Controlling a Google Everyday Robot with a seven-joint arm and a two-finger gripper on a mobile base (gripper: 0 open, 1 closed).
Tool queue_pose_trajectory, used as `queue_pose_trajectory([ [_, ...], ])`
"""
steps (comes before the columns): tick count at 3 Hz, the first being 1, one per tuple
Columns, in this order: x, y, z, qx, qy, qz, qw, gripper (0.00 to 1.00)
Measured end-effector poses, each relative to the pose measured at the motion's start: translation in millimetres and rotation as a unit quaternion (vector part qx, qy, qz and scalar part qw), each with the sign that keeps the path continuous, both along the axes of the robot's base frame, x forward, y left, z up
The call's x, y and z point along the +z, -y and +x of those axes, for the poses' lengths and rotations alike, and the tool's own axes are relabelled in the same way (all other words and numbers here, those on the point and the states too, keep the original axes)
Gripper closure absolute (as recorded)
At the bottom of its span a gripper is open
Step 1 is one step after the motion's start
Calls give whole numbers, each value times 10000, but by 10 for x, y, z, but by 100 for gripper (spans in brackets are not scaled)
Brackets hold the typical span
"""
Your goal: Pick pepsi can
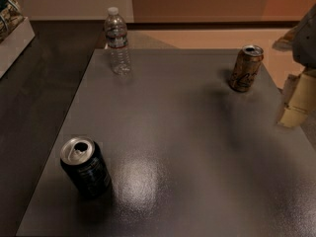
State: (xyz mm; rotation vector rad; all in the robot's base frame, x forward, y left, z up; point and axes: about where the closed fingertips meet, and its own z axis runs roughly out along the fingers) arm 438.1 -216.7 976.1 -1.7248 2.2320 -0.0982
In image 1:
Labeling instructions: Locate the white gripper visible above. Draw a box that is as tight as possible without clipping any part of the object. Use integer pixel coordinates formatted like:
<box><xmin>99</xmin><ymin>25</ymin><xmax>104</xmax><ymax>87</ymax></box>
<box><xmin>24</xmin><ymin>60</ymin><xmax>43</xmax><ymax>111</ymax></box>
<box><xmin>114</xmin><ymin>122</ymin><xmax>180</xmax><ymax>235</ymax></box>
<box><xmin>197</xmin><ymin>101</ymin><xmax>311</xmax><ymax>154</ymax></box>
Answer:
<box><xmin>273</xmin><ymin>4</ymin><xmax>316</xmax><ymax>127</ymax></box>

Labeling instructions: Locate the black pepsi can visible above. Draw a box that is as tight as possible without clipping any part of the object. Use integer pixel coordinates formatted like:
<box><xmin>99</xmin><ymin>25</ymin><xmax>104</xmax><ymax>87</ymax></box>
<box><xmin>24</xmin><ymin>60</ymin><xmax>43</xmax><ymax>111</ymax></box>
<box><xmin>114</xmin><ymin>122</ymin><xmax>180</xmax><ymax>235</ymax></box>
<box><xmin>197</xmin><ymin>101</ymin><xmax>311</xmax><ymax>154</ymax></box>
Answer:
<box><xmin>60</xmin><ymin>136</ymin><xmax>111</xmax><ymax>198</ymax></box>

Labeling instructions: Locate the gold soda can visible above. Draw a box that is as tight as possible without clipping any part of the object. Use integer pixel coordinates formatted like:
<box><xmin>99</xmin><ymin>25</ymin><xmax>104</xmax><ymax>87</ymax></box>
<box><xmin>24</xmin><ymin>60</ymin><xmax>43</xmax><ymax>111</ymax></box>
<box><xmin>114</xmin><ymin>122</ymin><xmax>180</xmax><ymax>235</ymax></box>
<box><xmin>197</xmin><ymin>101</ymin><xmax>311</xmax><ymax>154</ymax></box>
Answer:
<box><xmin>229</xmin><ymin>44</ymin><xmax>264</xmax><ymax>93</ymax></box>

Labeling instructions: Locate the clear plastic water bottle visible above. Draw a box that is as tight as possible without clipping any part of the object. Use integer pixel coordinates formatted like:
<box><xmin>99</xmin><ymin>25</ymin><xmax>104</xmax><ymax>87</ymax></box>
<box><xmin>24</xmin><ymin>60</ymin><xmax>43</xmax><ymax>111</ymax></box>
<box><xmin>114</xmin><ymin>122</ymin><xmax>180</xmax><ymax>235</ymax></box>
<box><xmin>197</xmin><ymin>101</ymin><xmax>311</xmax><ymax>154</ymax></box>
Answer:
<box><xmin>104</xmin><ymin>7</ymin><xmax>131</xmax><ymax>75</ymax></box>

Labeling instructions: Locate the white box at left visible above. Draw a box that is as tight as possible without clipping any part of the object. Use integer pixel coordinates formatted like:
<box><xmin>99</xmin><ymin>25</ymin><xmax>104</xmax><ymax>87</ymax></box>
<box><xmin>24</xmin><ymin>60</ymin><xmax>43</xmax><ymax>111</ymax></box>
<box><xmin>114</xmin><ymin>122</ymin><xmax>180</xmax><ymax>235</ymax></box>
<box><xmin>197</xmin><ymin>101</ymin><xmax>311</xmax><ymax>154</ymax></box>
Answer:
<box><xmin>0</xmin><ymin>17</ymin><xmax>35</xmax><ymax>78</ymax></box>

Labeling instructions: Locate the camouflage patterned bag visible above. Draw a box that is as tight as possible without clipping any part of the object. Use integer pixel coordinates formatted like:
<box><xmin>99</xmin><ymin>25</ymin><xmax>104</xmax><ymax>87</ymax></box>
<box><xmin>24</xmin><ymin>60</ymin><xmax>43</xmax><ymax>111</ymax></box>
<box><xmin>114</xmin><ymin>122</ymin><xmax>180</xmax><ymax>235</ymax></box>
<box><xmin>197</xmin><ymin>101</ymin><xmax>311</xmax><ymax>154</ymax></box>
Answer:
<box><xmin>0</xmin><ymin>0</ymin><xmax>24</xmax><ymax>42</ymax></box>

